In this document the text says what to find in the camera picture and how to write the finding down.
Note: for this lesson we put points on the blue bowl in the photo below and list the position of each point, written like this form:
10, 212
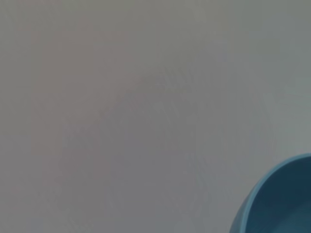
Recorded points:
284, 199

